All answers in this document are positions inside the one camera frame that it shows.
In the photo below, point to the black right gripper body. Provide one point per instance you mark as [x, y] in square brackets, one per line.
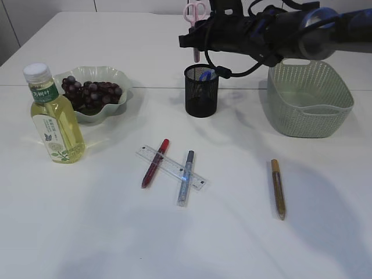
[220, 32]

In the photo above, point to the pink purple scissors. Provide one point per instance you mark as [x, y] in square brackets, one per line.
[194, 11]

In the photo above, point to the blue small scissors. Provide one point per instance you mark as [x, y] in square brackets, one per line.
[207, 75]

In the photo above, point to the artificial red grape bunch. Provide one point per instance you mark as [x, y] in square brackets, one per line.
[90, 97]

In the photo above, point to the clear plastic ruler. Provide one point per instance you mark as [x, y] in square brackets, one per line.
[171, 167]

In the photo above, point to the gold glitter pen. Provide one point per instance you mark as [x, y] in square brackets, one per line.
[278, 189]

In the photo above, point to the yellow tea bottle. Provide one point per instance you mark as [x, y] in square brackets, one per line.
[53, 116]

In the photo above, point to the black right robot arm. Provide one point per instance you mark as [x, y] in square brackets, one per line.
[308, 32]

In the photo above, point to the black mesh pen holder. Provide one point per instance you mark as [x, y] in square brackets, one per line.
[200, 97]

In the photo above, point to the green wavy plastic plate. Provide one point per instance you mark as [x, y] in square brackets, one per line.
[97, 73]

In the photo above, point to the green plastic woven basket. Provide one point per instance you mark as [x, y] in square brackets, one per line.
[307, 101]

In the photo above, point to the red glitter pen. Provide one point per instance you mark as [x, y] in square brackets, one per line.
[158, 157]

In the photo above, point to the silver glitter pen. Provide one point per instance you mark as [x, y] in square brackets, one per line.
[184, 188]

